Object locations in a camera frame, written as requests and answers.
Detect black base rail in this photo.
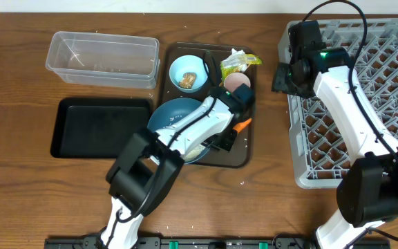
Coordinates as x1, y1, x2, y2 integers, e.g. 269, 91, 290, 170
44, 235, 392, 249

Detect small light blue bowl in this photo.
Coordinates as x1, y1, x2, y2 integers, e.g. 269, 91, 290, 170
169, 55, 209, 93

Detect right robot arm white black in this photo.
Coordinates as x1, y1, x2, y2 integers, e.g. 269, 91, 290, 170
272, 21, 398, 248

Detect clear plastic container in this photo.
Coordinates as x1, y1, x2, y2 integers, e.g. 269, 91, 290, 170
46, 31, 160, 89

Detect pink plastic cup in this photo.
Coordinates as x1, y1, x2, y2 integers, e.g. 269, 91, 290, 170
223, 72, 251, 92

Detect black waste tray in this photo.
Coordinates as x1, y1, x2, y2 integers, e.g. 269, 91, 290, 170
50, 98, 151, 158

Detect yellow green snack wrapper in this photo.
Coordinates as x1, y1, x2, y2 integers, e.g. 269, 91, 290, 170
220, 48, 263, 81

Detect pile of white rice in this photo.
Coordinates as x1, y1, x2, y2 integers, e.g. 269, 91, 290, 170
183, 145, 206, 163

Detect brown food scrap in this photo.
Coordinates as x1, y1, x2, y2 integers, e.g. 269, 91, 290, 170
179, 72, 197, 89

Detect orange carrot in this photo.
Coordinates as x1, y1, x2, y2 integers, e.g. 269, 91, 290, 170
233, 118, 252, 133

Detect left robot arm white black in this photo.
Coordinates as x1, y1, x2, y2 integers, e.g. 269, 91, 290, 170
96, 84, 255, 248

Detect brown serving tray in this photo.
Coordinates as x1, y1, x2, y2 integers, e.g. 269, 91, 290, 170
158, 42, 254, 168

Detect large dark blue plate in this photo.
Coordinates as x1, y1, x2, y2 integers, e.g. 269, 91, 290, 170
147, 98, 210, 164

